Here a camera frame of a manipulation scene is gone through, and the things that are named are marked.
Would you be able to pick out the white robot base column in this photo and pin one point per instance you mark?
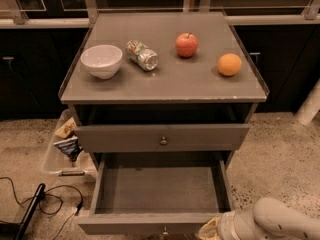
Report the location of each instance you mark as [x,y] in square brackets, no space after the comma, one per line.
[310,106]

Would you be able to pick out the orange fruit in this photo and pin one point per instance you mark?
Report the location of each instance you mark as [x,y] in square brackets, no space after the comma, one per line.
[229,64]

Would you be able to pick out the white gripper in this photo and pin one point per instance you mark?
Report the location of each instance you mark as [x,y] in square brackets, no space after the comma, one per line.
[226,226]

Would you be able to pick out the silver green soda can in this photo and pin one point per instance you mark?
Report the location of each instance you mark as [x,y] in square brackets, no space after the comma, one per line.
[142,55]

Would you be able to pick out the grey drawer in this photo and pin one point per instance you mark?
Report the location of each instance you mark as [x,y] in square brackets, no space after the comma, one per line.
[161,138]
[157,193]

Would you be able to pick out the grey wooden drawer cabinet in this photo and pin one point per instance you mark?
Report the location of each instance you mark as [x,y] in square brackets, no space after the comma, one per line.
[180,90]

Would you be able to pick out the white ceramic bowl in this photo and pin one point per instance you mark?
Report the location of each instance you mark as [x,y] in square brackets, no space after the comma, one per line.
[102,61]

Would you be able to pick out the clear plastic storage bin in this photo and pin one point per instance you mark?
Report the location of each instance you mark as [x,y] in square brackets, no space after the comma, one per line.
[58,164]

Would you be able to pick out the tan snack packet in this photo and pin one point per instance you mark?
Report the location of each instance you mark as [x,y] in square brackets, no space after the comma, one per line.
[67,129]

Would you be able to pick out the red apple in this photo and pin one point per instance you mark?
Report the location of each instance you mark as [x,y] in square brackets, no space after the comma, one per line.
[186,45]

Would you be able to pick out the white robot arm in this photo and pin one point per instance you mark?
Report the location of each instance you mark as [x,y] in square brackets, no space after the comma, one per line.
[268,219]

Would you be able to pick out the metal railing frame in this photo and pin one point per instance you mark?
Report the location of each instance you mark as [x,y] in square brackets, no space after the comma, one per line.
[238,12]

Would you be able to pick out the dark blue snack bag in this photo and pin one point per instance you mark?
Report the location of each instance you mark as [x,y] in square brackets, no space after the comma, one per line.
[71,148]

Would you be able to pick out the grey top drawer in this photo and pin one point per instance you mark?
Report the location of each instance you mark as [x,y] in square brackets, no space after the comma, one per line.
[161,138]

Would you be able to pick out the black flat stand base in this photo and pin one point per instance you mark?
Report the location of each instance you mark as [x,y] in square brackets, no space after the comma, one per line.
[16,230]

